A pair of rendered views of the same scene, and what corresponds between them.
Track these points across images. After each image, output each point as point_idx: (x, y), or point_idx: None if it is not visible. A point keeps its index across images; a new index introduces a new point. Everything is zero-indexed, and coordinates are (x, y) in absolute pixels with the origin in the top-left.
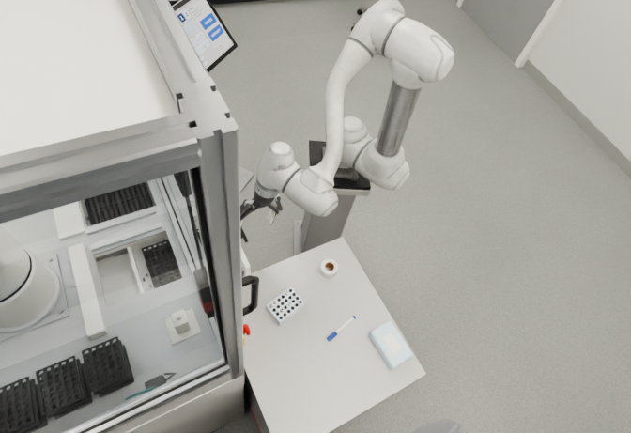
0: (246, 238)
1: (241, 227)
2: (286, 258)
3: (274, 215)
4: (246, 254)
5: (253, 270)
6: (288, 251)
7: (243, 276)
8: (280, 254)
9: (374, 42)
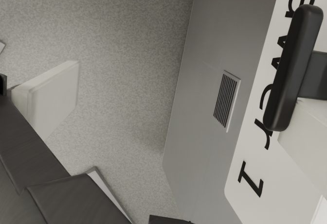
0: (306, 28)
1: (279, 112)
2: (15, 57)
3: (28, 80)
4: (77, 100)
5: (81, 67)
6: (4, 68)
7: (101, 68)
8: (22, 71)
9: None
